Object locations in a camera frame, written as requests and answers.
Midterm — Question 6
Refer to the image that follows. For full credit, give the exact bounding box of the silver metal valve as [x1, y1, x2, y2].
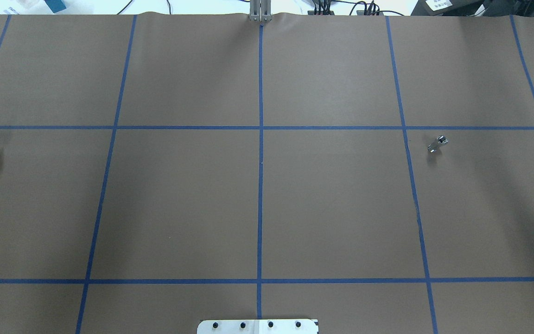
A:
[427, 135, 449, 154]

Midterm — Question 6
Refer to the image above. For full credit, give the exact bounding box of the brown paper table mat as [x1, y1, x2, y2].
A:
[0, 13, 534, 334]

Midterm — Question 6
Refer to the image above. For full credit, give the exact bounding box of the aluminium camera post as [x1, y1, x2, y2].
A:
[247, 0, 273, 23]

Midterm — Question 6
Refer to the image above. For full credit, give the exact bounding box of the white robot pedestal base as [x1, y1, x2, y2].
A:
[197, 319, 319, 334]

